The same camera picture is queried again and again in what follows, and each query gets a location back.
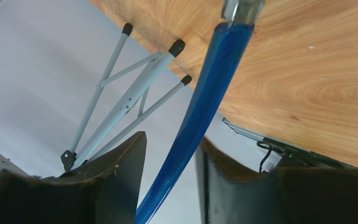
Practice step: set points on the blue cable lock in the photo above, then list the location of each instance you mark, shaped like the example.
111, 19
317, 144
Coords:
225, 51

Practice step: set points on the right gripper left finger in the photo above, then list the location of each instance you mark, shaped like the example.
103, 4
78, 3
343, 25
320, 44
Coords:
102, 191

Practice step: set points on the grey tripod stand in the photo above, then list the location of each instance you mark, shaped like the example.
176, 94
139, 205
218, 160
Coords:
137, 92

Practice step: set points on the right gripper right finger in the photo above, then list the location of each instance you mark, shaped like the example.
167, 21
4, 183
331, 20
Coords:
231, 193

